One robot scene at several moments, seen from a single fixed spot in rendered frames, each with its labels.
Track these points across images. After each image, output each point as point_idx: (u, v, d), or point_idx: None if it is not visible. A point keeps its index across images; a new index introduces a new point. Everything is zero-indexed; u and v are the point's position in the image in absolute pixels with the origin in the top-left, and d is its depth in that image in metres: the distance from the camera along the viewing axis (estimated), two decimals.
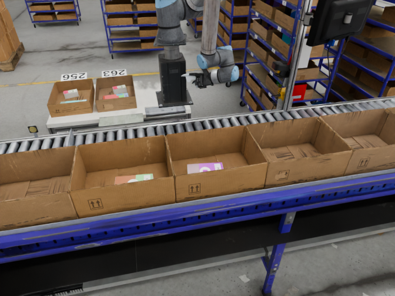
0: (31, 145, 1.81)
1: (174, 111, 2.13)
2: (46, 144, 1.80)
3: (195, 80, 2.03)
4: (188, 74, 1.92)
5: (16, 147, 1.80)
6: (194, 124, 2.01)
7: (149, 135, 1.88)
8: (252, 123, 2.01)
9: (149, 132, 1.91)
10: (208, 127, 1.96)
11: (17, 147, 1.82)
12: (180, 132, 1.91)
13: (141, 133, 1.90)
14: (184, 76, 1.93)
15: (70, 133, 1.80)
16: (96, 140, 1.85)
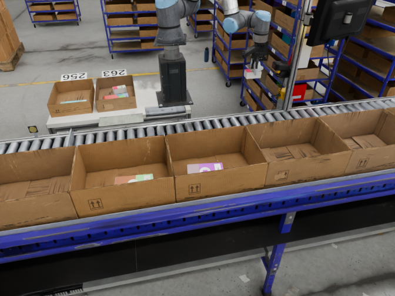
0: (31, 145, 1.81)
1: (174, 111, 2.13)
2: (46, 144, 1.80)
3: (252, 65, 1.93)
4: (257, 69, 1.87)
5: (16, 147, 1.80)
6: (194, 124, 2.01)
7: (149, 135, 1.88)
8: (252, 123, 2.01)
9: (149, 132, 1.91)
10: (208, 127, 1.96)
11: (17, 147, 1.82)
12: (180, 132, 1.91)
13: (141, 133, 1.90)
14: (256, 73, 1.90)
15: (70, 133, 1.80)
16: (96, 140, 1.85)
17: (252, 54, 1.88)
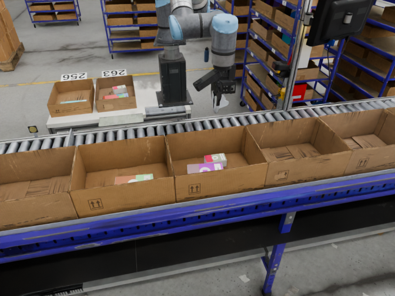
0: (31, 145, 1.81)
1: (174, 111, 2.13)
2: (46, 144, 1.80)
3: (214, 101, 1.22)
4: (218, 106, 1.20)
5: (16, 147, 1.80)
6: (194, 124, 2.01)
7: (149, 135, 1.88)
8: (252, 123, 2.01)
9: (149, 132, 1.91)
10: (208, 127, 1.96)
11: (17, 147, 1.82)
12: (180, 132, 1.91)
13: (141, 133, 1.90)
14: (217, 110, 1.23)
15: (70, 133, 1.80)
16: (96, 140, 1.85)
17: (211, 83, 1.19)
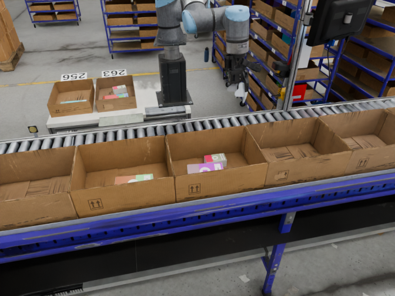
0: (31, 145, 1.81)
1: (174, 111, 2.13)
2: (46, 144, 1.80)
3: (243, 91, 1.27)
4: (234, 85, 1.32)
5: (16, 147, 1.80)
6: (194, 124, 2.01)
7: (149, 135, 1.88)
8: (252, 123, 2.01)
9: (149, 132, 1.91)
10: (208, 127, 1.96)
11: (17, 147, 1.82)
12: (180, 132, 1.91)
13: (141, 133, 1.90)
14: None
15: (73, 141, 1.84)
16: (96, 140, 1.85)
17: (245, 73, 1.23)
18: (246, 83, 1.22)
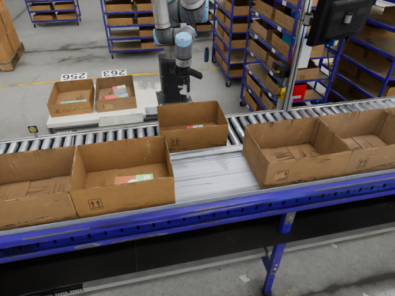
0: (31, 145, 1.81)
1: None
2: (46, 144, 1.80)
3: None
4: (184, 84, 1.82)
5: (16, 147, 1.80)
6: None
7: (149, 135, 1.88)
8: (252, 123, 2.01)
9: (149, 132, 1.91)
10: None
11: (17, 147, 1.82)
12: None
13: (141, 133, 1.90)
14: None
15: (73, 141, 1.84)
16: (96, 140, 1.85)
17: (189, 79, 1.73)
18: (187, 87, 1.73)
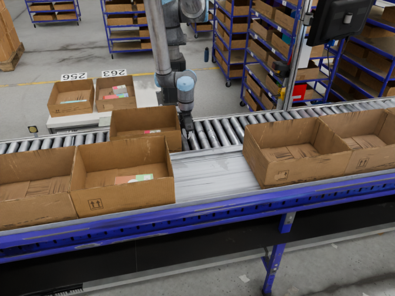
0: (31, 145, 1.81)
1: None
2: (46, 144, 1.80)
3: (186, 133, 1.74)
4: (191, 132, 1.75)
5: (16, 147, 1.80)
6: None
7: None
8: (252, 123, 2.01)
9: None
10: (206, 131, 1.98)
11: (17, 147, 1.82)
12: None
13: None
14: (189, 135, 1.77)
15: (73, 141, 1.84)
16: (96, 140, 1.85)
17: (183, 123, 1.69)
18: None
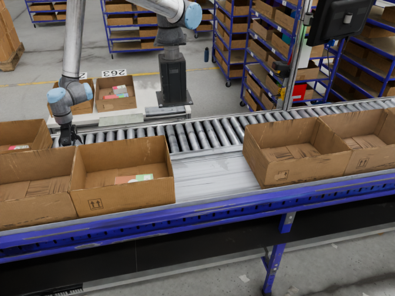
0: None
1: (174, 111, 2.13)
2: None
3: None
4: (83, 143, 1.64)
5: None
6: None
7: None
8: (252, 123, 2.01)
9: None
10: (211, 127, 1.96)
11: None
12: None
13: (137, 137, 1.92)
14: None
15: (73, 141, 1.84)
16: None
17: None
18: (58, 140, 1.60)
